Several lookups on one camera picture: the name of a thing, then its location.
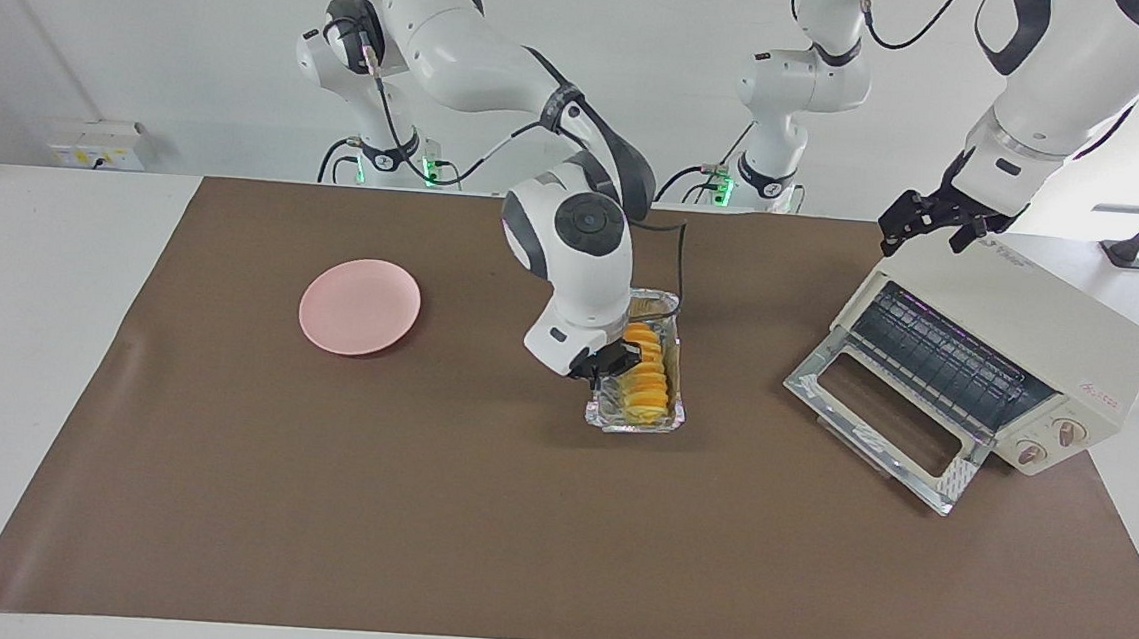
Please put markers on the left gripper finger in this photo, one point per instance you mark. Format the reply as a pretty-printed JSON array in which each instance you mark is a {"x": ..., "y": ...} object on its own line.
[
  {"x": 966, "y": 235},
  {"x": 905, "y": 223}
]

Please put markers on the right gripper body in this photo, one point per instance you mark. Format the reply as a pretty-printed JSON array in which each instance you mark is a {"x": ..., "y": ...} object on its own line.
[{"x": 590, "y": 364}]

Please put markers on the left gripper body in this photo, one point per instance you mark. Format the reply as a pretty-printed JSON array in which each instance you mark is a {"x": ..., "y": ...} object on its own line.
[{"x": 978, "y": 210}]

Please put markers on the silver foil tray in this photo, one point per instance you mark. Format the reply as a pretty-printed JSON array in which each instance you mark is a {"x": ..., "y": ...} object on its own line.
[{"x": 644, "y": 427}]

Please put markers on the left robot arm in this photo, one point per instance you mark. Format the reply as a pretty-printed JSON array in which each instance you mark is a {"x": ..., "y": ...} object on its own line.
[{"x": 1078, "y": 64}]

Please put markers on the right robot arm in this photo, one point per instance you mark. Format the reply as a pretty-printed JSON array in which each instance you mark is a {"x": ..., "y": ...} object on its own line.
[{"x": 469, "y": 42}]

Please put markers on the yellow sliced bread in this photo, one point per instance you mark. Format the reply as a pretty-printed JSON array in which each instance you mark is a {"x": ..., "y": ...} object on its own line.
[{"x": 647, "y": 385}]

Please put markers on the cream toaster oven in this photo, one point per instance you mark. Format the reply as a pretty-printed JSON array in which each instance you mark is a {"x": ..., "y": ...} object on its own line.
[{"x": 1020, "y": 321}]

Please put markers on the pink round plate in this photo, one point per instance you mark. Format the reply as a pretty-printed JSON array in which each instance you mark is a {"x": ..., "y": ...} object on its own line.
[{"x": 360, "y": 307}]

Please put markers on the white wall socket box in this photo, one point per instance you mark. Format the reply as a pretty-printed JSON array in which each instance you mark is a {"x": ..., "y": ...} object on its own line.
[{"x": 90, "y": 146}]

